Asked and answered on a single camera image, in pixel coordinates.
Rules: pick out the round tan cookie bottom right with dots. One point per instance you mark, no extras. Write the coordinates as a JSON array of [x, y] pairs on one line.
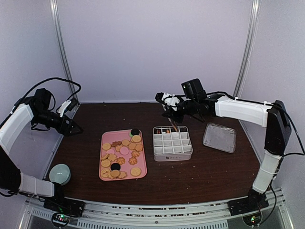
[[135, 171]]

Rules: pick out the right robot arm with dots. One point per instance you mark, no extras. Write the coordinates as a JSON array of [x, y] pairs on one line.
[[270, 116]]

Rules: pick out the pink round cookie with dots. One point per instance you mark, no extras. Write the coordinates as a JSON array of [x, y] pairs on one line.
[[124, 150]]

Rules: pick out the chocolate swirl cookie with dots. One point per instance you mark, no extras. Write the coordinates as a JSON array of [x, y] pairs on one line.
[[157, 131]]

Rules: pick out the metal serving tongs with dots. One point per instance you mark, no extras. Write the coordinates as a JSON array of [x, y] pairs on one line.
[[173, 124]]

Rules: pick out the black sandwich cookie top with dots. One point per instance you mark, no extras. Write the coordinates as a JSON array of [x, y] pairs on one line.
[[135, 131]]

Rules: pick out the black sandwich cookie lower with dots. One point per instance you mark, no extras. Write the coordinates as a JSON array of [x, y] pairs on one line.
[[115, 166]]

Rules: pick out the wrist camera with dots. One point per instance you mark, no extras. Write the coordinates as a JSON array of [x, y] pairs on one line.
[[168, 101], [68, 105]]

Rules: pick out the pink plastic tray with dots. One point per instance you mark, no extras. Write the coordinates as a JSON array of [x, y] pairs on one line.
[[111, 143]]

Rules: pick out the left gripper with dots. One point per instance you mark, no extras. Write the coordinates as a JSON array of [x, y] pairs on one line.
[[65, 130]]

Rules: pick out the left frame post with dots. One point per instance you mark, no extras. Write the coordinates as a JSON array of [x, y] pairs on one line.
[[58, 32]]

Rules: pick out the flower shaped tan cookie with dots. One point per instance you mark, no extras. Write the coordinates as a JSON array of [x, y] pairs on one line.
[[122, 175]]

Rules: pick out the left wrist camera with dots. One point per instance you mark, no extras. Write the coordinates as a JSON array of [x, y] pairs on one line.
[[68, 105]]

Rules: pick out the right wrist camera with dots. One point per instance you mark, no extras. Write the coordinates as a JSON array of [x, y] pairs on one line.
[[168, 101]]

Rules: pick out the white divided cookie tin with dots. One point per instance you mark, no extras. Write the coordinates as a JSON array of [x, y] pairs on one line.
[[171, 145]]

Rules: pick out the frame post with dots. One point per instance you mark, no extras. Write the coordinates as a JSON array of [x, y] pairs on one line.
[[58, 32], [249, 45]]

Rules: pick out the right frame post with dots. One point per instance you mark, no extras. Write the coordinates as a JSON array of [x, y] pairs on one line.
[[249, 45]]

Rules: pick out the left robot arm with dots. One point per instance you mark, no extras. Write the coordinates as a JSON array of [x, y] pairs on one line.
[[27, 138]]

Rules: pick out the round tan cookie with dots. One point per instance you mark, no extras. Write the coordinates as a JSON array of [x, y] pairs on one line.
[[135, 171], [136, 138]]

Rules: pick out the black sandwich cookie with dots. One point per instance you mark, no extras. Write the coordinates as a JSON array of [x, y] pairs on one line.
[[115, 166], [135, 131]]

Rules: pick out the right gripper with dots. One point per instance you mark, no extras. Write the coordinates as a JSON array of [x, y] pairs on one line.
[[172, 114]]

